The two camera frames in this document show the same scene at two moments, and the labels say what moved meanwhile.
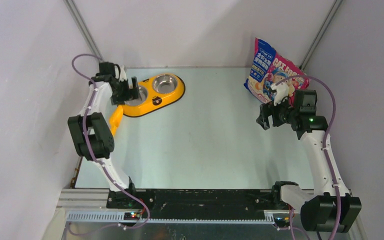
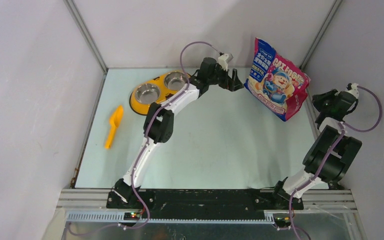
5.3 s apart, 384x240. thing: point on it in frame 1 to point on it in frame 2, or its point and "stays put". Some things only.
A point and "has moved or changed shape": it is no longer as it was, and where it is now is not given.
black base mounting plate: [197, 203] stays put
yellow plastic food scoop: [115, 118] stays put
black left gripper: [134, 93] to [232, 84]
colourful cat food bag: [267, 68] stays put
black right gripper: [267, 109] to [318, 99]
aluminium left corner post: [76, 14] stays put
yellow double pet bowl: [155, 92] has moved or changed shape
